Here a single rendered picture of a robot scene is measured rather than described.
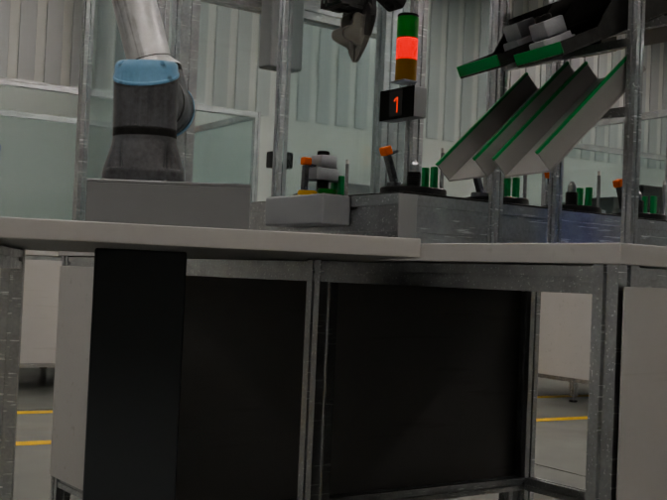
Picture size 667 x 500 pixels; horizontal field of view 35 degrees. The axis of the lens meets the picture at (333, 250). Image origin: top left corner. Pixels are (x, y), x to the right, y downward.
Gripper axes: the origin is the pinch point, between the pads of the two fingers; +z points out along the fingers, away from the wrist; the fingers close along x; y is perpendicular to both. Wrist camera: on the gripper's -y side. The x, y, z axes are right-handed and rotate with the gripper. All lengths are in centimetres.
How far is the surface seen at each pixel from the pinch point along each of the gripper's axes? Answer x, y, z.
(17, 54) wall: -798, -198, -154
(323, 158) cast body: -36.8, -18.3, 15.6
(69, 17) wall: -795, -245, -197
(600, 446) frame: 66, 4, 66
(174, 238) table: 30, 53, 39
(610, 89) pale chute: 45, -21, 9
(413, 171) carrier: -4.4, -18.8, 20.5
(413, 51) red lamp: -21.6, -31.7, -9.6
